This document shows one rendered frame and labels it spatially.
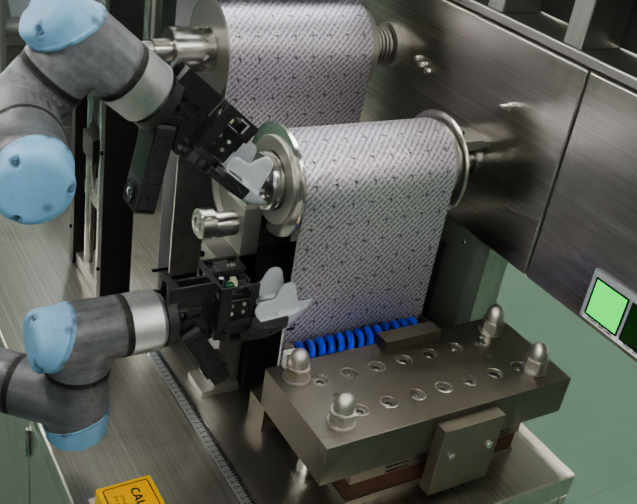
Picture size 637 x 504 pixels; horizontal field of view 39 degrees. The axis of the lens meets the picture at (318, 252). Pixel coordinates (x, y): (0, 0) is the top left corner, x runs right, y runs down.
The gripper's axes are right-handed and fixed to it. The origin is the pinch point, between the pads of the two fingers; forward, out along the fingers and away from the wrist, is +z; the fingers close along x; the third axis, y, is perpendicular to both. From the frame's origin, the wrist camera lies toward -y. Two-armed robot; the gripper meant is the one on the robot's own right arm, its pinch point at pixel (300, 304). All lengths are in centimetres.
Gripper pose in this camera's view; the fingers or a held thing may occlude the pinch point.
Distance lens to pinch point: 118.4
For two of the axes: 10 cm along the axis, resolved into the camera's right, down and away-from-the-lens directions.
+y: 1.5, -8.6, -4.9
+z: 8.6, -1.4, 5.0
